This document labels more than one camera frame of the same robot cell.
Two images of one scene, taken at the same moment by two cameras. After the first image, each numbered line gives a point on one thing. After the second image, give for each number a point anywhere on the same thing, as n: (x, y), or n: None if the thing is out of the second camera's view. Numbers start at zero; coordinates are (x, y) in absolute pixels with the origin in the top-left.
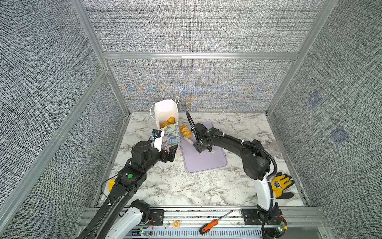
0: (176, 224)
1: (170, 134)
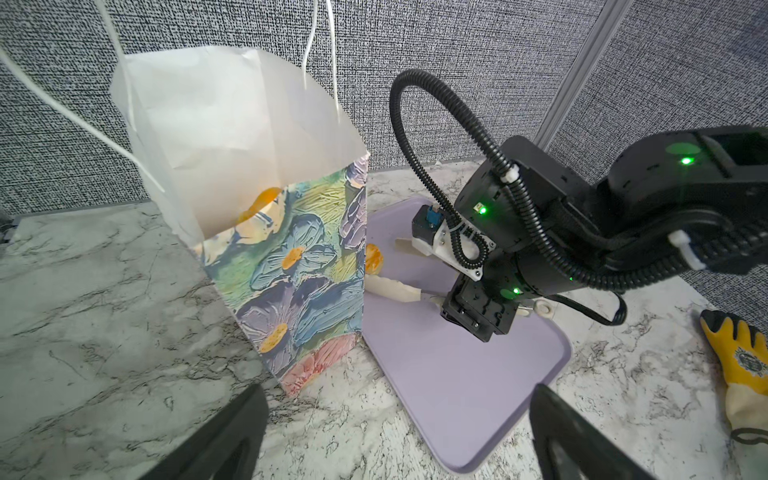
0: None
1: (272, 178)
